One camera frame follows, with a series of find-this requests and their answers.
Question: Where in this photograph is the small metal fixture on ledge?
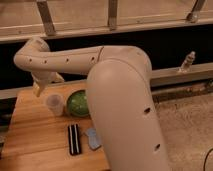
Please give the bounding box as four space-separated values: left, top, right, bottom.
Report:
178 51 195 73

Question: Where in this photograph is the yellowish beige gripper body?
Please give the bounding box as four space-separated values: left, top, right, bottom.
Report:
32 72 64 97

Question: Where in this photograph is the left metal railing bracket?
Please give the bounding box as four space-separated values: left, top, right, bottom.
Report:
36 0 56 36

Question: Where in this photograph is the metal railing bracket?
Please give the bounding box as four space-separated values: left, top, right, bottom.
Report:
186 0 206 23
36 0 56 36
107 0 118 30

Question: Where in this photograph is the middle metal railing bracket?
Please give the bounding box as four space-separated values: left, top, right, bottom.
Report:
107 0 118 30

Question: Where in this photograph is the green ceramic bowl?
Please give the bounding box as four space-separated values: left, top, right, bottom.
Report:
66 90 89 117

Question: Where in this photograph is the black white striped case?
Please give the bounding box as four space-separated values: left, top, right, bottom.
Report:
68 124 82 155

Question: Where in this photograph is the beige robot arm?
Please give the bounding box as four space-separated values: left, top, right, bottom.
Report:
14 37 172 171

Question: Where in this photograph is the right metal railing bracket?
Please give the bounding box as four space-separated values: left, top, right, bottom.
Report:
186 0 206 23

